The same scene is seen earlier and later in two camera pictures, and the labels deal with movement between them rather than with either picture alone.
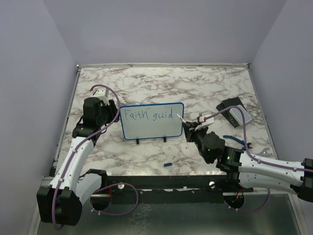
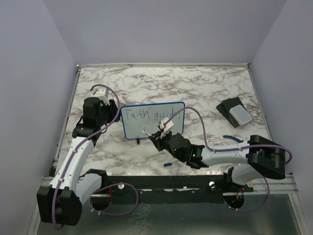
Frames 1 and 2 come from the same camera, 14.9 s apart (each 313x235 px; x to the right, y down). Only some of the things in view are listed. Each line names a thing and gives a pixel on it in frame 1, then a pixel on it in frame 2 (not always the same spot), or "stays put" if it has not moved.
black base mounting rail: x=156 y=189 stays put
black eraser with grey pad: x=234 y=115 stays put
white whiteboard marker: x=182 y=119 → x=145 y=132
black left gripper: x=113 y=110 stays put
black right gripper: x=190 y=133 → x=156 y=137
